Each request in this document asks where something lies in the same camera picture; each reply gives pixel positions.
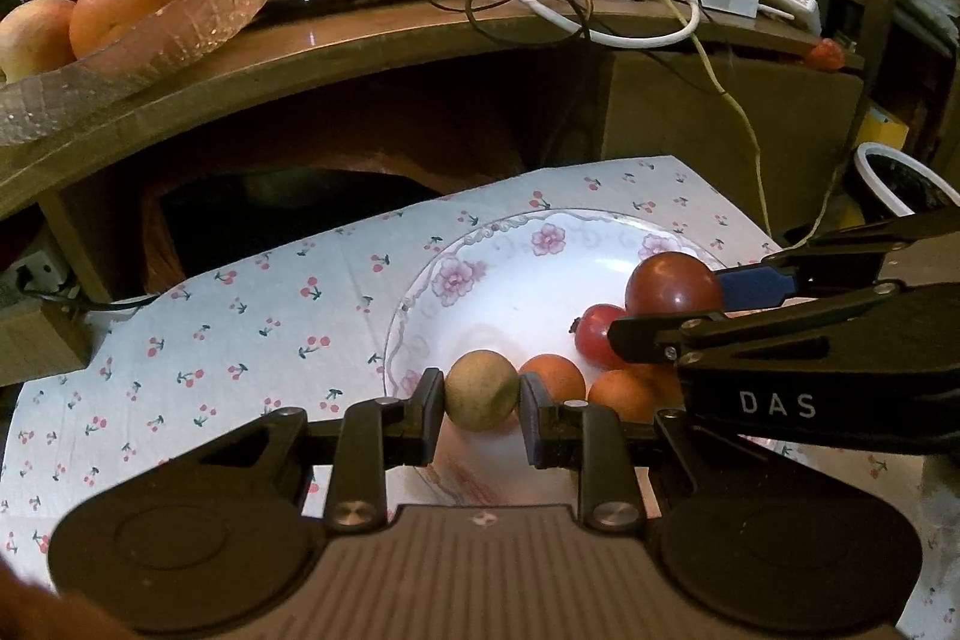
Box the dark red apple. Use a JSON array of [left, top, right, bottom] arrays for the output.
[[625, 252, 724, 315]]

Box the red oval tomato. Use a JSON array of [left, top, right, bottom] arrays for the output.
[[569, 304, 626, 370]]

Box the brown kiwi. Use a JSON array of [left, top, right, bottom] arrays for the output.
[[444, 349, 519, 432]]

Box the white rimmed black bin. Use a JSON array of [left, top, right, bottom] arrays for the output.
[[851, 142, 958, 223]]

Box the white floral plate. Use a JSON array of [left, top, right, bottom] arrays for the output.
[[384, 209, 722, 507]]

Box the small red object on cabinet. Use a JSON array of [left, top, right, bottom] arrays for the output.
[[802, 37, 848, 73]]

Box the cherry print tablecloth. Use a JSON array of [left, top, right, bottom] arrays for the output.
[[2, 156, 958, 638]]

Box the white adapter box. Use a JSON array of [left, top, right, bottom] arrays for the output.
[[760, 0, 822, 35]]

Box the wooden tv cabinet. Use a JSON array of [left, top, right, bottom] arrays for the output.
[[2, 2, 864, 301]]

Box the woven fruit tray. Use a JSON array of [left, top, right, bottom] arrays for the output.
[[2, 0, 267, 146]]

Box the yellow apple in tray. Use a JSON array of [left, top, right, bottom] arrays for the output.
[[2, 0, 75, 83]]

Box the yellow cable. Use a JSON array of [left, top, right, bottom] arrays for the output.
[[280, 0, 847, 249]]

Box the white cable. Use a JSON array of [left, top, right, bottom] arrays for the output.
[[434, 0, 703, 49]]

